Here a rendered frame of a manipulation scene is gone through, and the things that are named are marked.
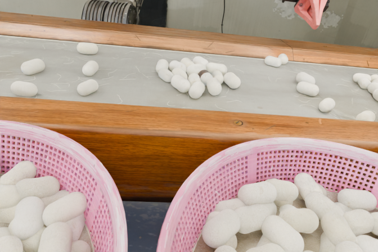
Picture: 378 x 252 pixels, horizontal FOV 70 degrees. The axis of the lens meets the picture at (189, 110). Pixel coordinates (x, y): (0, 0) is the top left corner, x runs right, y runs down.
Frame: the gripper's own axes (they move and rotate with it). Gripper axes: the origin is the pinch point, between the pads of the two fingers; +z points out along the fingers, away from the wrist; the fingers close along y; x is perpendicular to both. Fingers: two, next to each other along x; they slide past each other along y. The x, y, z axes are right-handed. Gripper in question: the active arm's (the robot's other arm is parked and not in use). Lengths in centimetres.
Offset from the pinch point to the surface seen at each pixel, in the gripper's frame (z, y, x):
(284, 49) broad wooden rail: 0.8, -3.0, 8.1
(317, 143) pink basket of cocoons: 30.3, -13.7, -17.1
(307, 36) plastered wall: -130, 100, 158
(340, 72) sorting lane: 7.3, 7.6, 5.4
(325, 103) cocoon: 21.6, -6.2, -8.3
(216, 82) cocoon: 19.0, -21.5, -6.7
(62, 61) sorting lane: 14.0, -46.3, 0.3
